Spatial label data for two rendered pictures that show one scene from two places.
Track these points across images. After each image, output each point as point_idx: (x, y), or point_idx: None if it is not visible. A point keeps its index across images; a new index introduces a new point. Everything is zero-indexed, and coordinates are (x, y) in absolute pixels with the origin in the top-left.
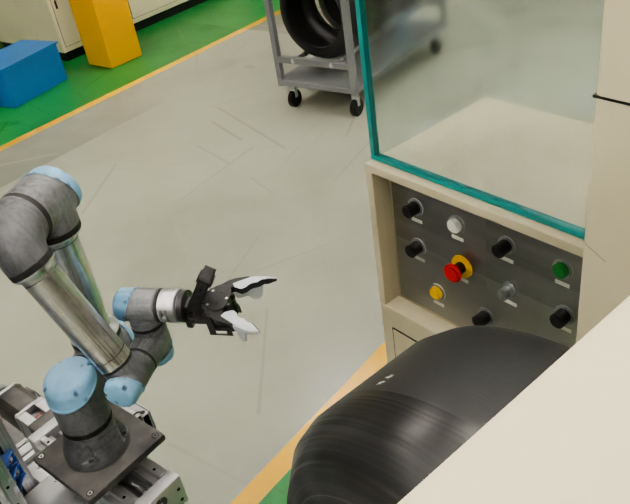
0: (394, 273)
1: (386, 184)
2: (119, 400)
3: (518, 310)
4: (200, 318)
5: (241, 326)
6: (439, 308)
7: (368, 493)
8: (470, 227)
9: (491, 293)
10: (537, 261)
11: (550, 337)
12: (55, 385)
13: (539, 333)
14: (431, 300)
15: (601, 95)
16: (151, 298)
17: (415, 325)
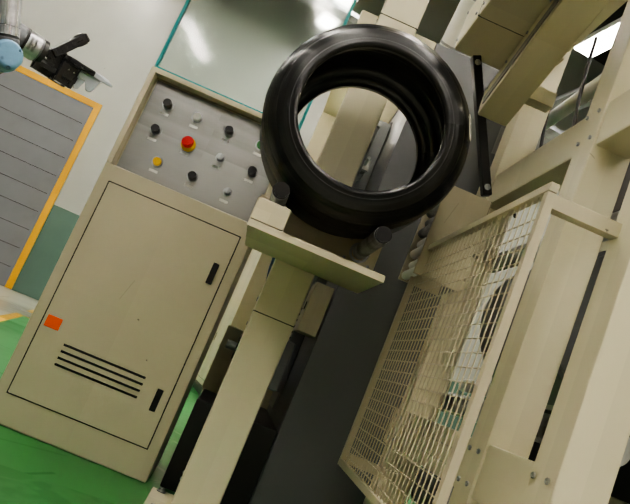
0: (122, 147)
1: (151, 87)
2: (6, 57)
3: (220, 172)
4: (49, 65)
5: (102, 76)
6: (151, 174)
7: (381, 31)
8: (206, 120)
9: (203, 161)
10: (245, 141)
11: (236, 187)
12: None
13: (229, 185)
14: (146, 169)
15: (383, 13)
16: (27, 27)
17: (136, 177)
